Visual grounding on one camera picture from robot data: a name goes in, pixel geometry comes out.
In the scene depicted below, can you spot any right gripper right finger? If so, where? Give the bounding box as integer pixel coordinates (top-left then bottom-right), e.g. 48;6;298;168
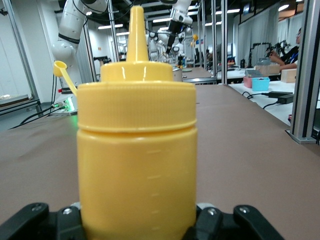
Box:
183;203;286;240

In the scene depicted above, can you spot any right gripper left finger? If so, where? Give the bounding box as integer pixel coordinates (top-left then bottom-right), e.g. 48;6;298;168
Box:
0;202;85;240

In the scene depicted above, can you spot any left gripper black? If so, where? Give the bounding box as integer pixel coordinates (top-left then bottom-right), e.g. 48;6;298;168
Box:
165;20;179;55

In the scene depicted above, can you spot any yellow squeeze bottle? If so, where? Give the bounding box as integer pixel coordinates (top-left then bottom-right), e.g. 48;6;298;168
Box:
52;6;198;240

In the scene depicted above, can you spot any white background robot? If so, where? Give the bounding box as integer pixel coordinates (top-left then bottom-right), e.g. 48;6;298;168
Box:
146;30;187;67

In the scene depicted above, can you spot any blue plastic box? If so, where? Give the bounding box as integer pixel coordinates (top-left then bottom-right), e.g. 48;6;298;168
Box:
251;76;271;92

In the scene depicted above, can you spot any brown cardboard box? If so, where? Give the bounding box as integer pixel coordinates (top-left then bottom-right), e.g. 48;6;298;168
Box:
254;63;281;79

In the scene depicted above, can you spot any white side table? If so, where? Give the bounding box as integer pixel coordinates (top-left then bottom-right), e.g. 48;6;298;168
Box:
217;79;296;127

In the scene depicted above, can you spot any seated person in black shirt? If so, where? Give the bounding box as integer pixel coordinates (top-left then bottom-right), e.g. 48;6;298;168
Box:
269;26;303;73

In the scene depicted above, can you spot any black power adapter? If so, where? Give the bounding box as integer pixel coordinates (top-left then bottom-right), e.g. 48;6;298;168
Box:
267;90;295;105

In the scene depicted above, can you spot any wooden block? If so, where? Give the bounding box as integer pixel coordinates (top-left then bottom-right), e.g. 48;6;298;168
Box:
281;68;298;84

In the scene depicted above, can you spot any black arm base cable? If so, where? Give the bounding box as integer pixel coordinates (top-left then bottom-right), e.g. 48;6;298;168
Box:
8;102;69;131

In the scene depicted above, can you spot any aluminium camera mount post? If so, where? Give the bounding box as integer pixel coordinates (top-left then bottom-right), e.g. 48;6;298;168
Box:
285;0;320;145

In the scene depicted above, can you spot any aluminium frame post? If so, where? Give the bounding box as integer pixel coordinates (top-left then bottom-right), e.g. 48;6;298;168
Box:
3;0;41;101

